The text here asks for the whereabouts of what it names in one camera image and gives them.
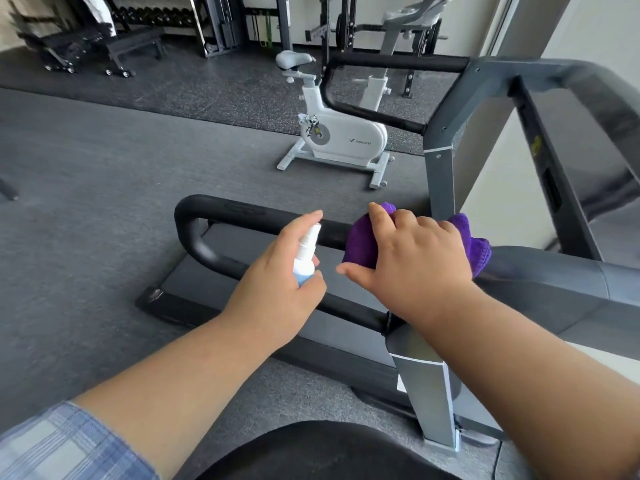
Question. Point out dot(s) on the person's left hand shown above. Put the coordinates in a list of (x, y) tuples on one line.
[(265, 294)]

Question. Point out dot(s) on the person's right hand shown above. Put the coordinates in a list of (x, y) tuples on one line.
[(420, 269)]

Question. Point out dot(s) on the person's left thumb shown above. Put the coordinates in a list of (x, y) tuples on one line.
[(317, 289)]

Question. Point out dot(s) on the person's right little finger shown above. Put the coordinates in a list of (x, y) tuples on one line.
[(450, 233)]

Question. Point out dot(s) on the person's right middle finger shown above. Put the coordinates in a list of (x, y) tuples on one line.
[(407, 224)]

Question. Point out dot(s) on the person's right thumb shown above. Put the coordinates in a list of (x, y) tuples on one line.
[(356, 272)]

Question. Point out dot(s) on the white blue spray bottle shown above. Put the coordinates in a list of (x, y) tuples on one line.
[(304, 267)]

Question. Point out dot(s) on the purple microfibre cloth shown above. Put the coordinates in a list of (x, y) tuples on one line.
[(361, 242)]

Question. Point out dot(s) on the person's left forearm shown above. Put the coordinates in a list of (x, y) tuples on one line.
[(185, 379)]

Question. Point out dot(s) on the person's right forearm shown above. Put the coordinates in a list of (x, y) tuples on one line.
[(530, 389)]

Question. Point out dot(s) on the white exercise bike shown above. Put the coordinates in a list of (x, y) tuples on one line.
[(350, 139)]

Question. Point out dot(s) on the grey black treadmill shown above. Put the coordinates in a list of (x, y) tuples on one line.
[(550, 279)]

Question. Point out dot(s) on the person's black trousers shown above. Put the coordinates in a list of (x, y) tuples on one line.
[(325, 452)]

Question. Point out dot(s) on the black power rack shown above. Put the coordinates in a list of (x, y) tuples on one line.
[(345, 29)]

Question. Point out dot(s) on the white grey fitness machine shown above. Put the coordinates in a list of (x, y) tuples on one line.
[(400, 17)]

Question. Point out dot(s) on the green resistance bands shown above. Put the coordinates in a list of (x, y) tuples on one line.
[(265, 28)]

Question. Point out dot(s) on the blue plaid shirt sleeve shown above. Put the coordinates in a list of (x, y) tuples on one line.
[(65, 447)]

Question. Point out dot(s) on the black weight bench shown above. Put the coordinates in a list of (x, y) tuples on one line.
[(125, 42)]

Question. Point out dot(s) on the rack of black dumbbells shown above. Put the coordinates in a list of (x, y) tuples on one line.
[(155, 15)]

